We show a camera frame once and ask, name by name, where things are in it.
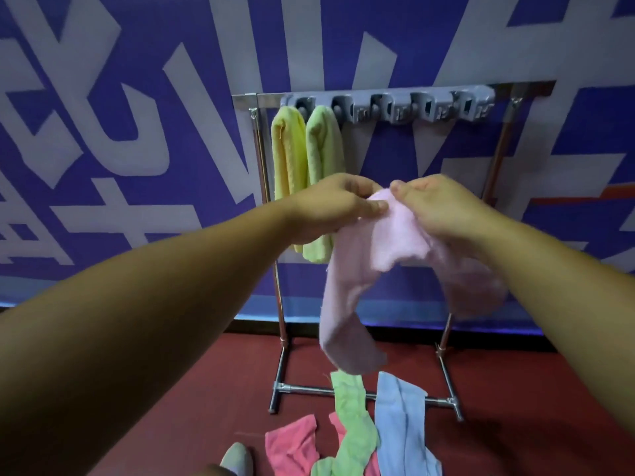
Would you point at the person's left hand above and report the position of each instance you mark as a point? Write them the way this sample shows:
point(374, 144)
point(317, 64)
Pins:
point(322, 208)

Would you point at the person's right hand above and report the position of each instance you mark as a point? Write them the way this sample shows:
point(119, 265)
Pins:
point(441, 208)

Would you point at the person's left thumb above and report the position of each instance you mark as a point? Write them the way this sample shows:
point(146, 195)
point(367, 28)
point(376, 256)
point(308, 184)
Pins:
point(369, 208)

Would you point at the person's right thumb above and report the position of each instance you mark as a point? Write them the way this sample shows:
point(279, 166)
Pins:
point(404, 193)

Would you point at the light pink cloth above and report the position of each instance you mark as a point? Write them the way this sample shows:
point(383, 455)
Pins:
point(357, 272)

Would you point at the person's right forearm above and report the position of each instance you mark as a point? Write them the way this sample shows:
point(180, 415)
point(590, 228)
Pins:
point(560, 292)

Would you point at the person's left forearm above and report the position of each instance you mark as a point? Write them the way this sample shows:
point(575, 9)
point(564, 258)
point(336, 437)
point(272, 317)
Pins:
point(149, 317)

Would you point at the pale green cloth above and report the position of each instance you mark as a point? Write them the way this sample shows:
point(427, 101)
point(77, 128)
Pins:
point(323, 143)

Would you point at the yellow cloth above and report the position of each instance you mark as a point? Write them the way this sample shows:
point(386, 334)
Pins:
point(288, 153)

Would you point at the metal drying rack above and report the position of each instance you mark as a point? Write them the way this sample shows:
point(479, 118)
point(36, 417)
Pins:
point(279, 312)

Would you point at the bright green cloth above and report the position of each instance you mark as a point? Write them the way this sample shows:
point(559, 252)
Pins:
point(354, 426)

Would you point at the hot pink cloth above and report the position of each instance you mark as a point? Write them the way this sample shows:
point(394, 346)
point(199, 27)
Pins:
point(340, 427)
point(291, 446)

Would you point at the light blue cloth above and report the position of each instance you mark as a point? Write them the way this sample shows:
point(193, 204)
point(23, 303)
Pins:
point(402, 431)

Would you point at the person's grey shoe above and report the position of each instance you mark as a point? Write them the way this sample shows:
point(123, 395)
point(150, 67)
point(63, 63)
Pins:
point(237, 460)

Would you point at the grey clip holder rail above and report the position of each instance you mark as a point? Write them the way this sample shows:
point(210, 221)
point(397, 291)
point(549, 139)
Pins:
point(397, 101)

